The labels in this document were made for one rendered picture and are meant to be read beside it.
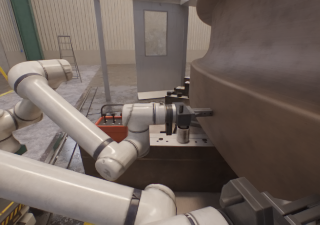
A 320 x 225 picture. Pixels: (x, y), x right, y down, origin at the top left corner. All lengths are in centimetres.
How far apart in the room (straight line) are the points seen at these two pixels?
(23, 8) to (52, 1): 190
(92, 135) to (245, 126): 48
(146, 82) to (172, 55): 98
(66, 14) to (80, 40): 200
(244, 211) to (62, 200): 33
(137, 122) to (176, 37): 372
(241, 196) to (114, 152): 41
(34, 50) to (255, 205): 1494
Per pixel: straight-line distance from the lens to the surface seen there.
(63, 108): 65
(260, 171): 47
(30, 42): 1502
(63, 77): 92
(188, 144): 96
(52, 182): 41
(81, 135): 58
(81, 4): 1469
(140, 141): 60
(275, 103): 40
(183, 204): 114
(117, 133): 94
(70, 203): 40
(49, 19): 1496
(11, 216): 142
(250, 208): 21
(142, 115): 55
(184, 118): 55
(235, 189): 22
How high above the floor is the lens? 123
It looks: 20 degrees down
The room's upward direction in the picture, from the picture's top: straight up
